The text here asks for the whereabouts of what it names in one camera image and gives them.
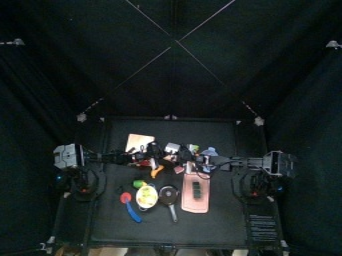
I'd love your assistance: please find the grey toy toaster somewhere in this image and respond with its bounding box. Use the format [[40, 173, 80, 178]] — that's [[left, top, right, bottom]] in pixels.
[[164, 142, 182, 154]]

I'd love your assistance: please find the blue toy bowl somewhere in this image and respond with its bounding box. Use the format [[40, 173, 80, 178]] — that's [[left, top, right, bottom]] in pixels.
[[200, 146, 220, 158]]

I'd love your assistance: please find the yellow toy banana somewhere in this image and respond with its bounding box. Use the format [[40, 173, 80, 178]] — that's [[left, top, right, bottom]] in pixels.
[[150, 165, 166, 179]]

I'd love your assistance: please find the black block toy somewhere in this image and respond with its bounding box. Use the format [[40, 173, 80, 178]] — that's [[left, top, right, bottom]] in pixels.
[[190, 181, 203, 200]]

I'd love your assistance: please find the black toy frying pan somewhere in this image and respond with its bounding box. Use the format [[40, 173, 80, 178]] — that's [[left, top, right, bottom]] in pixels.
[[158, 185, 182, 223]]

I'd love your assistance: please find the silver pot with toy food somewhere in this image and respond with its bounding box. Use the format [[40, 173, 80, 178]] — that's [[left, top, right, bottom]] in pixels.
[[135, 184, 160, 212]]

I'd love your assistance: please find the pink cutting board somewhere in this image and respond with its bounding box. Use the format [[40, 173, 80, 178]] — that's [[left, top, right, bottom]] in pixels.
[[180, 171, 211, 214]]

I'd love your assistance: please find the black panel with white text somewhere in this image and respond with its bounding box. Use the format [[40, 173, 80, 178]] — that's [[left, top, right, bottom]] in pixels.
[[247, 213, 280, 248]]

